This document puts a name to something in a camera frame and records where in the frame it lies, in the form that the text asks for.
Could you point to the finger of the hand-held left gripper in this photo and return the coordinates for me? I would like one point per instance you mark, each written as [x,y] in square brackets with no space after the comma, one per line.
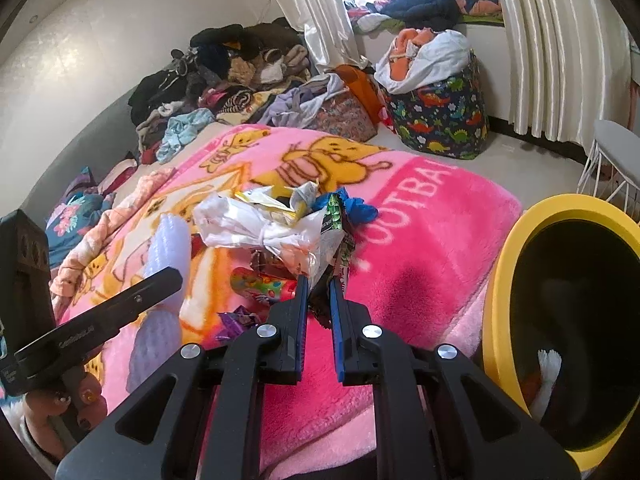
[130,302]

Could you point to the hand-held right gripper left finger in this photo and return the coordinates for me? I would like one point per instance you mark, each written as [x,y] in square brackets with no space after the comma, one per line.
[301,310]

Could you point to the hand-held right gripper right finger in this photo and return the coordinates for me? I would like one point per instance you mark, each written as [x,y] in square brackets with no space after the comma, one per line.
[336,325]

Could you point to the red-lid colourful can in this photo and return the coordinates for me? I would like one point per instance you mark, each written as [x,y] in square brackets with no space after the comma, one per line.
[260,287]

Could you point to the purple snack packet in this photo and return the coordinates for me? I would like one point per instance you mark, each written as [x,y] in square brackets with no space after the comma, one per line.
[242,322]

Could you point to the green snack wrapper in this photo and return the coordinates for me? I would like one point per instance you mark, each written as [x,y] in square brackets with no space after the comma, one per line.
[334,220]

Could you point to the white plastic bag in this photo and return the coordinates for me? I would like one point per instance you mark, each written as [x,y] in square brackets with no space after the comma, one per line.
[240,225]

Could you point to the yellow trash bin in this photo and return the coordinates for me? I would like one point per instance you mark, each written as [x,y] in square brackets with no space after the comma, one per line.
[500,300]

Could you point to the person's left hand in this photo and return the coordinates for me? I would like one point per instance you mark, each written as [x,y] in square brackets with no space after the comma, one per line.
[60,410]

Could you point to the peach fleece blanket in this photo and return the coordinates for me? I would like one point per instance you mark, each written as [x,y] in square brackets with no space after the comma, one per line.
[90,255]

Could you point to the lavender ribbed plush pillow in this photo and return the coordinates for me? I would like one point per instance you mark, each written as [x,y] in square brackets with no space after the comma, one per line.
[170,245]

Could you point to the floral bedding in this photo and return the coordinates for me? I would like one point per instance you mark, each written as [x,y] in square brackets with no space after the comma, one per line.
[75,210]

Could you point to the pink printed blanket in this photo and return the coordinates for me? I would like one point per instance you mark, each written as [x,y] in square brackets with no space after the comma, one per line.
[425,260]

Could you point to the crumpled blue wrapper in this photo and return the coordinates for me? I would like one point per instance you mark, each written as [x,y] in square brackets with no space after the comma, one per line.
[357,210]

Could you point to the grey crumpled paper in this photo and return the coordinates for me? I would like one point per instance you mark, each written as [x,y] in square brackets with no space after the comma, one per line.
[306,195]

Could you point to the yellow paper wrapper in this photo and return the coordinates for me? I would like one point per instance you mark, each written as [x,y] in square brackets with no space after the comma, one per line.
[260,200]

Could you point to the light blue garment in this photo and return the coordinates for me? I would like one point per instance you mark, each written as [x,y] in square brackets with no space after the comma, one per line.
[182,130]

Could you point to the floral fabric bag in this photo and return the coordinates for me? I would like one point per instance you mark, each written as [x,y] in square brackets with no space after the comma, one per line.
[345,115]

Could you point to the grey garment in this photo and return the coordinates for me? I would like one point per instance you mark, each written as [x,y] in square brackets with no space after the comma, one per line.
[300,97]

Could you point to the white crumpled tissue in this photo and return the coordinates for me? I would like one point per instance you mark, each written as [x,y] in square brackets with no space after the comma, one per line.
[547,375]

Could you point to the dinosaur print laundry basket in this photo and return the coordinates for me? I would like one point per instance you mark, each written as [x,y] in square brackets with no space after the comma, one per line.
[440,120]

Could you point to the orange bag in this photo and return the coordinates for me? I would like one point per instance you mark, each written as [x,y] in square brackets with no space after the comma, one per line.
[360,85]

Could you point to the pile of dark clothes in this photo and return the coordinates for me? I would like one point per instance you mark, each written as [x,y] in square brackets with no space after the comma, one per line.
[235,60]

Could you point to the white and orange laundry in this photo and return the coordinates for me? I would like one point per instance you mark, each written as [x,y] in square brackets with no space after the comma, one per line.
[425,57]

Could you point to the narrow cream curtain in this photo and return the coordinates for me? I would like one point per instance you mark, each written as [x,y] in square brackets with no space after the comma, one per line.
[320,5]

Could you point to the clothes heap on windowsill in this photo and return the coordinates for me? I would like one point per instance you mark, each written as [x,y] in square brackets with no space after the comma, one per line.
[430,2]

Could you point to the wide cream curtain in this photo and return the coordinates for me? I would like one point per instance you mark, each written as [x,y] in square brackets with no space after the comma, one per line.
[555,45]

